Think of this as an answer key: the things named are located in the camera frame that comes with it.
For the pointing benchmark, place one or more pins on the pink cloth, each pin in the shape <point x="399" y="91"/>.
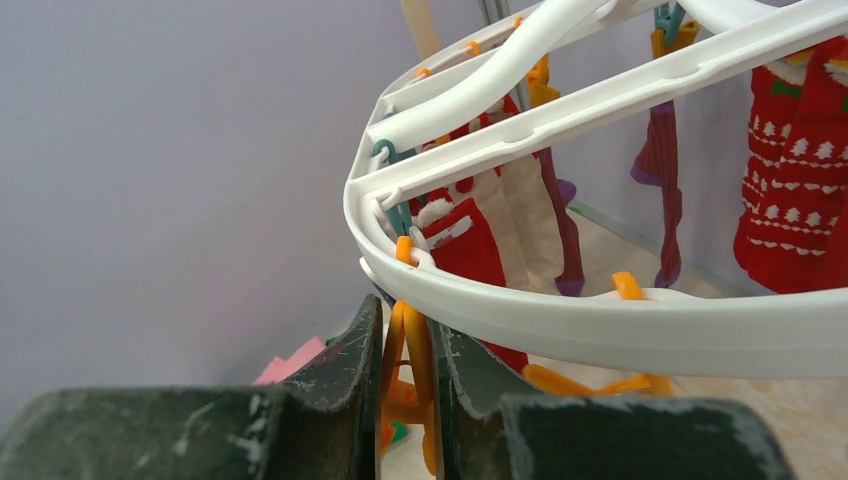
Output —
<point x="280" y="369"/>

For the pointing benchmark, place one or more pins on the red santa sock rear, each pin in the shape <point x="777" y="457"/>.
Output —
<point x="460" y="223"/>

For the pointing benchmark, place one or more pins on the orange clothespin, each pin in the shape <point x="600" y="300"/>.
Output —
<point x="407" y="384"/>
<point x="564" y="378"/>

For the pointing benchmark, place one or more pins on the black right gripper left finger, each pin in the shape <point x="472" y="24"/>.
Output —
<point x="319" y="423"/>

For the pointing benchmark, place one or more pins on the wooden drying rack frame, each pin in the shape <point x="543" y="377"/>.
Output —
<point x="421" y="25"/>

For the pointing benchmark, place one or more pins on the beige sock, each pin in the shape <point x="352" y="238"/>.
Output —
<point x="518" y="208"/>

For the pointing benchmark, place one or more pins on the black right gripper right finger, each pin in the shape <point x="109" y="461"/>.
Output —
<point x="495" y="425"/>

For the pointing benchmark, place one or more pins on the red patterned sock pair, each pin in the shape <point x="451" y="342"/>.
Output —
<point x="792" y="235"/>

